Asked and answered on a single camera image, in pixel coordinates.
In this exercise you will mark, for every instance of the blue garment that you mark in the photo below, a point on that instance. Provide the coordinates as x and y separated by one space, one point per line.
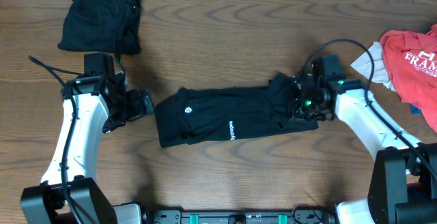
414 110

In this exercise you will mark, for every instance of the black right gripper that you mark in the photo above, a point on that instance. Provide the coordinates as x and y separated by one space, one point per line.
295 100

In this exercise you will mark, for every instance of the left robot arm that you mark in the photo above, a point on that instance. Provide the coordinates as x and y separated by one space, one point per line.
68 192

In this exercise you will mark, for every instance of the folded black garment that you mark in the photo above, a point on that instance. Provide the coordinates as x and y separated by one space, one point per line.
109 26

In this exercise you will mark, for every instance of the black t-shirt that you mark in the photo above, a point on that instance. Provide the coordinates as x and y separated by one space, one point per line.
194 116

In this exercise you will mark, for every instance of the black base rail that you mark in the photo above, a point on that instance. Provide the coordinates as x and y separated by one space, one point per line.
300 214

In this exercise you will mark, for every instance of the red printed t-shirt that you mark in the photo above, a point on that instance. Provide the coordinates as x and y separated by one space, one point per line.
410 60

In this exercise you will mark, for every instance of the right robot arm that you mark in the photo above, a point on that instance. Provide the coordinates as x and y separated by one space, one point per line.
403 182

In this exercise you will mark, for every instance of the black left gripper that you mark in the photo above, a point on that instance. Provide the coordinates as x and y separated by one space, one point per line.
136 108

